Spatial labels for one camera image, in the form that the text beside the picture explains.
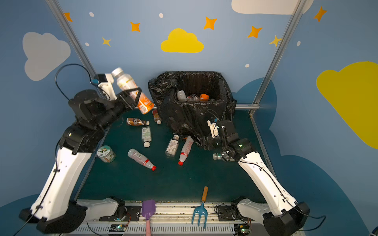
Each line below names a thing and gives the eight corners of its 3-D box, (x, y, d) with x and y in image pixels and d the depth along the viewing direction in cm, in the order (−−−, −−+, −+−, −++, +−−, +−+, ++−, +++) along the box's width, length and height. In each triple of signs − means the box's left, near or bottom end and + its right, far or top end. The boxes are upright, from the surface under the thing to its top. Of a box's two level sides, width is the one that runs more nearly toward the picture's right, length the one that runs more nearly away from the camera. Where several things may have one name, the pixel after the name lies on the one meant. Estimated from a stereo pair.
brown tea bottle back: (156, 125, 114) (155, 121, 110) (151, 114, 121) (150, 110, 118) (162, 123, 115) (161, 119, 112) (157, 113, 123) (156, 108, 119)
